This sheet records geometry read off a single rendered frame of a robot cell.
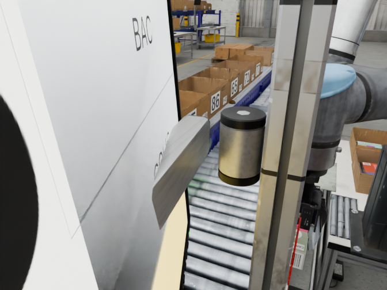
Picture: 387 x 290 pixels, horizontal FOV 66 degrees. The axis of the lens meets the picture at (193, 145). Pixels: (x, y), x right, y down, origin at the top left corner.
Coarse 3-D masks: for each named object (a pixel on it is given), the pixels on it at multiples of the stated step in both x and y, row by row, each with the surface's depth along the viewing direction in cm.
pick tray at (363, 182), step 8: (360, 152) 154; (368, 152) 153; (376, 152) 151; (352, 160) 157; (360, 160) 156; (368, 160) 154; (376, 160) 153; (352, 168) 152; (360, 168) 135; (360, 176) 132; (368, 176) 130; (360, 184) 133; (368, 184) 131; (360, 192) 134; (368, 192) 133
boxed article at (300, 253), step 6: (300, 228) 66; (300, 234) 65; (306, 234) 65; (294, 240) 63; (300, 240) 63; (306, 240) 63; (300, 246) 61; (306, 246) 61; (300, 252) 60; (294, 258) 61; (300, 258) 60; (294, 264) 62; (300, 264) 61
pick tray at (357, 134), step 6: (354, 132) 181; (360, 132) 180; (366, 132) 179; (372, 132) 178; (378, 132) 176; (384, 132) 175; (354, 138) 165; (360, 138) 181; (366, 138) 180; (372, 138) 179; (378, 138) 177; (384, 138) 176; (354, 144) 162; (354, 150) 159; (378, 150) 154
